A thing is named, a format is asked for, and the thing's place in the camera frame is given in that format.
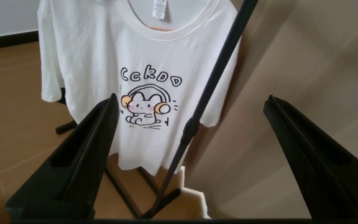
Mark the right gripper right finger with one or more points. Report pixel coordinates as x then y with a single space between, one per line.
328 186

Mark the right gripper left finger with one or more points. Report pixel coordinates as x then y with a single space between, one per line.
42 186

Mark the white garment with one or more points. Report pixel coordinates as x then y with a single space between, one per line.
89 62

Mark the pink clothes hanger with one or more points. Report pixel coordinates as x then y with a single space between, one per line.
160 28

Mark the black clothes rack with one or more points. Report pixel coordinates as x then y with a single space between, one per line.
216 68

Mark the beige curtain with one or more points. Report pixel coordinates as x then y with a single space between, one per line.
306 62

